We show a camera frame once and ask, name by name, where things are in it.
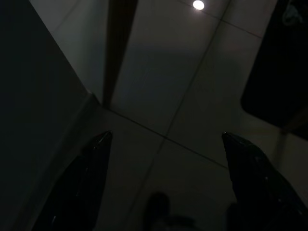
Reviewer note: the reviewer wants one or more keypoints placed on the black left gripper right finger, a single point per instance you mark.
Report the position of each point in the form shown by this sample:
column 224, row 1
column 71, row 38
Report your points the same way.
column 260, row 192

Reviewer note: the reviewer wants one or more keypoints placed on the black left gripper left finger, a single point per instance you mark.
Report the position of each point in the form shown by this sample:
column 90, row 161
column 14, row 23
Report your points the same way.
column 81, row 187

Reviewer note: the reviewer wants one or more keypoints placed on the black floor mat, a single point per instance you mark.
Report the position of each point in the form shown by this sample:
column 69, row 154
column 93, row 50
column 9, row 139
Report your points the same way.
column 281, row 72

